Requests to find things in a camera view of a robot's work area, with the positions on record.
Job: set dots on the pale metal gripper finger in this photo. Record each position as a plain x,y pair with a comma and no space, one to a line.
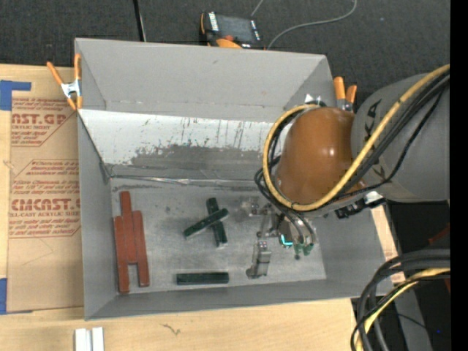
260,260
253,207

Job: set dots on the dark green flat block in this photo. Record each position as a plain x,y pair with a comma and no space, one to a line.
220,237
204,223
203,278

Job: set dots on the red-brown flat block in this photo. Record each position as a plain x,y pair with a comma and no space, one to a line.
121,254
142,254
126,210

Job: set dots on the grey metal bin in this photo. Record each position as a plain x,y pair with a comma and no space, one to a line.
183,82

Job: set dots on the brown cardboard board, red print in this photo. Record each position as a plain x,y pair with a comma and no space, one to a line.
44,262

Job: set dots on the black cylinder on white bracket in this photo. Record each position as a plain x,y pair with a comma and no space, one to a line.
349,210

